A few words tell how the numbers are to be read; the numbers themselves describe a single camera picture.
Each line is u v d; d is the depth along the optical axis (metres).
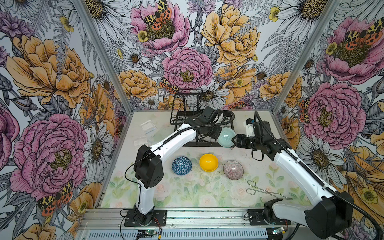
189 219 0.76
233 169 0.89
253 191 0.83
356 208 0.37
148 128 1.12
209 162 0.91
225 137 0.87
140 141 1.03
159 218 0.74
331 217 0.39
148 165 0.48
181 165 0.92
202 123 0.62
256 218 0.74
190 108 1.23
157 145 0.51
